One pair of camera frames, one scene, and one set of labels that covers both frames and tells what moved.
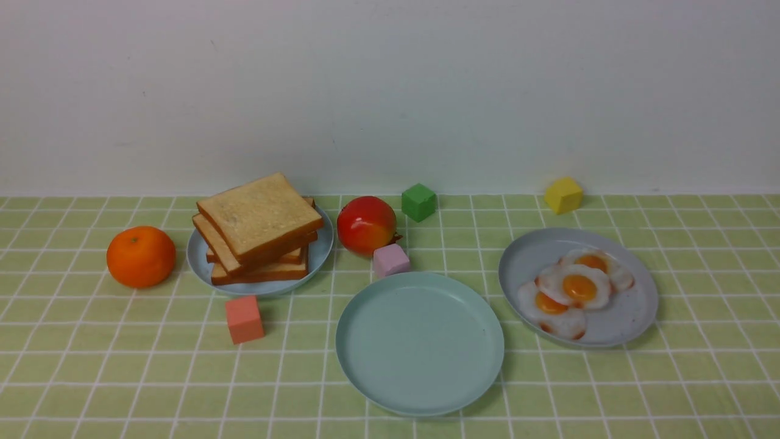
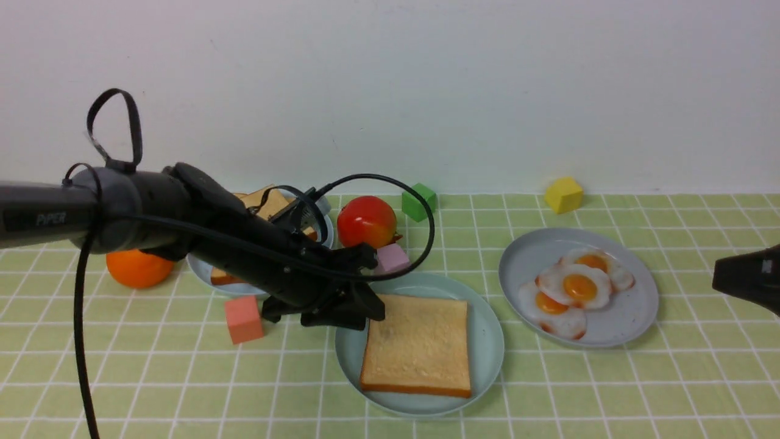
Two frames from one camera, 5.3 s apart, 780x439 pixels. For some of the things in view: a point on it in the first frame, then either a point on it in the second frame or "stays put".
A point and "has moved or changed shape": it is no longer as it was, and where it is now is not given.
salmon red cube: x=244 y=319 stays put
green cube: x=418 y=202 stays put
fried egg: x=580 y=285 stays put
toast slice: x=262 y=259 has moved or changed shape
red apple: x=365 y=224 stays put
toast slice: x=258 y=216 has moved or changed shape
